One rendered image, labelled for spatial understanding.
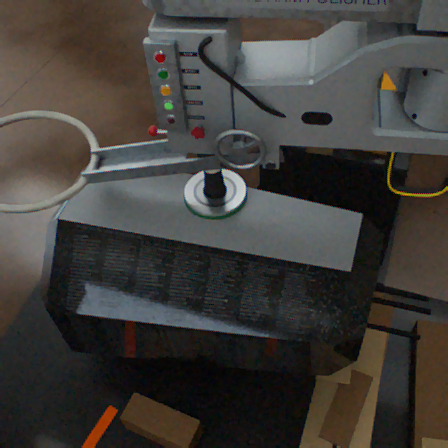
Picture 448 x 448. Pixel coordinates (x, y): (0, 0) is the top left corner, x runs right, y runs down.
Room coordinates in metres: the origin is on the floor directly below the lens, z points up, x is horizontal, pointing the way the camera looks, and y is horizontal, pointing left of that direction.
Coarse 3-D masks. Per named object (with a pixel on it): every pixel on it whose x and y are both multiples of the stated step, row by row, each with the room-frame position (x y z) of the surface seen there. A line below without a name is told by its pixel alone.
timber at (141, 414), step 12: (132, 396) 0.89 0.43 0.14; (144, 396) 0.88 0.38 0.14; (132, 408) 0.84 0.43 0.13; (144, 408) 0.83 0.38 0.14; (156, 408) 0.83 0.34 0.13; (168, 408) 0.83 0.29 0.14; (132, 420) 0.79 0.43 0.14; (144, 420) 0.79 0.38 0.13; (156, 420) 0.78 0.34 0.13; (168, 420) 0.78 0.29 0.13; (180, 420) 0.77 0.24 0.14; (192, 420) 0.77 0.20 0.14; (144, 432) 0.75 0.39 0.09; (156, 432) 0.73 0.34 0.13; (168, 432) 0.73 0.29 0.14; (180, 432) 0.73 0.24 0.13; (192, 432) 0.72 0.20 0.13; (168, 444) 0.70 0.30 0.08; (180, 444) 0.68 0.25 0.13; (192, 444) 0.69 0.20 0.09
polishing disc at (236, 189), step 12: (192, 180) 1.36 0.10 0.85; (228, 180) 1.34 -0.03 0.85; (240, 180) 1.34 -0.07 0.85; (192, 192) 1.30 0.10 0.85; (228, 192) 1.29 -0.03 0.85; (240, 192) 1.28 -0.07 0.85; (192, 204) 1.25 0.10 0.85; (204, 204) 1.24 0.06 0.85; (216, 204) 1.24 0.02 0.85; (228, 204) 1.23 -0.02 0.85; (240, 204) 1.23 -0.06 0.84; (216, 216) 1.19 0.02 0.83
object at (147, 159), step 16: (128, 144) 1.42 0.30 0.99; (144, 144) 1.40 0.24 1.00; (160, 144) 1.39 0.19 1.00; (112, 160) 1.42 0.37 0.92; (128, 160) 1.40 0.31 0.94; (144, 160) 1.37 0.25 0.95; (160, 160) 1.35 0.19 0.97; (176, 160) 1.27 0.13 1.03; (192, 160) 1.25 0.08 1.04; (208, 160) 1.24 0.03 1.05; (96, 176) 1.33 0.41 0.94; (112, 176) 1.32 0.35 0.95; (128, 176) 1.30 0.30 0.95; (144, 176) 1.29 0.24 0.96
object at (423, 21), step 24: (144, 0) 1.26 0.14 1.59; (168, 0) 1.20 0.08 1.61; (192, 0) 1.19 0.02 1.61; (216, 0) 1.18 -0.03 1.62; (240, 0) 1.16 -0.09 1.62; (264, 0) 1.15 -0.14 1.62; (288, 0) 1.14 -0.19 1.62; (312, 0) 1.13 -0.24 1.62; (336, 0) 1.12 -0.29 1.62; (360, 0) 1.10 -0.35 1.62; (384, 0) 1.09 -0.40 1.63; (408, 0) 1.08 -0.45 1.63; (432, 0) 1.06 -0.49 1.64; (432, 24) 1.05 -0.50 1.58
